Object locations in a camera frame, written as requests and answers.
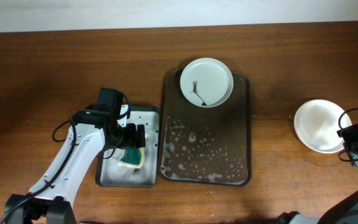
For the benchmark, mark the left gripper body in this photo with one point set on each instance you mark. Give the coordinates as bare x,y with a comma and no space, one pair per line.
126,137

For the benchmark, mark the large brown tray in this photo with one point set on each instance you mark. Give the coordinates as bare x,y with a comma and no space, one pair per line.
206,145

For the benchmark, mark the small dark green tray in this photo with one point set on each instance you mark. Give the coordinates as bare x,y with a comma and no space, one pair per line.
110,173

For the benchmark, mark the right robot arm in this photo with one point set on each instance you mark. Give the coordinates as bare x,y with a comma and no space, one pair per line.
346,210

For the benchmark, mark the green and yellow sponge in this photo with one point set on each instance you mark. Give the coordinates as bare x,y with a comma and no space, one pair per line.
134,157

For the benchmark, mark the pinkish white plate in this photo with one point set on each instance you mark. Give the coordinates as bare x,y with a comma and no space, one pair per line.
321,142

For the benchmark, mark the light green plate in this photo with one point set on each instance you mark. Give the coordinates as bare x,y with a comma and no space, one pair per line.
206,82

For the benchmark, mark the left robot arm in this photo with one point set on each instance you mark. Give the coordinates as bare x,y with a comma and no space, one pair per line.
92,131

